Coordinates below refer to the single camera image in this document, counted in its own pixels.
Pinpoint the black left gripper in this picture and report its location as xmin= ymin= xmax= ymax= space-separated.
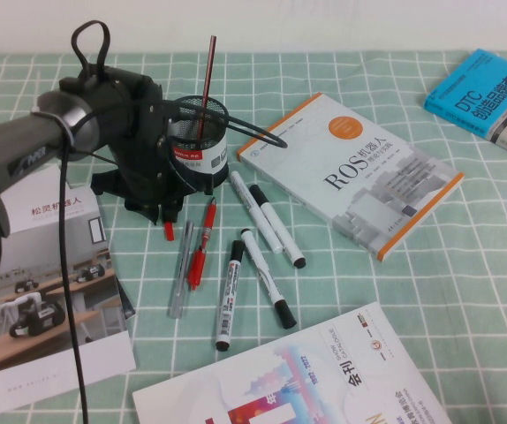
xmin=110 ymin=78 xmax=185 ymax=227

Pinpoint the red gel pen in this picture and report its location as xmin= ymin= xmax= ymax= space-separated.
xmin=186 ymin=196 xmax=218 ymax=293

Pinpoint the clear grey pen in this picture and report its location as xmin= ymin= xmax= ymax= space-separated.
xmin=167 ymin=220 xmax=195 ymax=320

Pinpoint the black mesh pen holder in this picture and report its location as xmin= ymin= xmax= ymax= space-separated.
xmin=164 ymin=95 xmax=231 ymax=196

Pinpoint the all white marker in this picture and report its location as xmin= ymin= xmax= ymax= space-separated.
xmin=229 ymin=170 xmax=283 ymax=255

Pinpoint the white marker with printed label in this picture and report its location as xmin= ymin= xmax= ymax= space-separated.
xmin=215 ymin=239 xmax=246 ymax=352

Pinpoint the white marker with black ends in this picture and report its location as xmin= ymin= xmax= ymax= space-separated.
xmin=248 ymin=184 xmax=307 ymax=270

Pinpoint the white marker with black cap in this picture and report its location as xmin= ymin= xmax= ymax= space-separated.
xmin=240 ymin=228 xmax=299 ymax=330

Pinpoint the robot photo brochure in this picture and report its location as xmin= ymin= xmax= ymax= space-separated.
xmin=0 ymin=184 xmax=138 ymax=410

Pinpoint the red black striped pencil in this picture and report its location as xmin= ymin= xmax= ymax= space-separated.
xmin=197 ymin=35 xmax=217 ymax=140

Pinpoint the white ROS book orange edge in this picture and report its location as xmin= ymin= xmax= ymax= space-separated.
xmin=236 ymin=92 xmax=465 ymax=262

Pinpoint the white show catalogue magazine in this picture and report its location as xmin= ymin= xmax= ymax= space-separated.
xmin=131 ymin=301 xmax=454 ymax=424

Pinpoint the green checked tablecloth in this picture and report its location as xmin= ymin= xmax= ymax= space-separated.
xmin=0 ymin=51 xmax=507 ymax=424

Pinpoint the blue DTC book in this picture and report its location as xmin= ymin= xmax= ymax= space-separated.
xmin=422 ymin=49 xmax=507 ymax=143

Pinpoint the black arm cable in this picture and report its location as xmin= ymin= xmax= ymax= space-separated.
xmin=57 ymin=19 xmax=112 ymax=424

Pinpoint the black camera cable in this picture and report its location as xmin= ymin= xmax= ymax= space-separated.
xmin=129 ymin=97 xmax=290 ymax=195

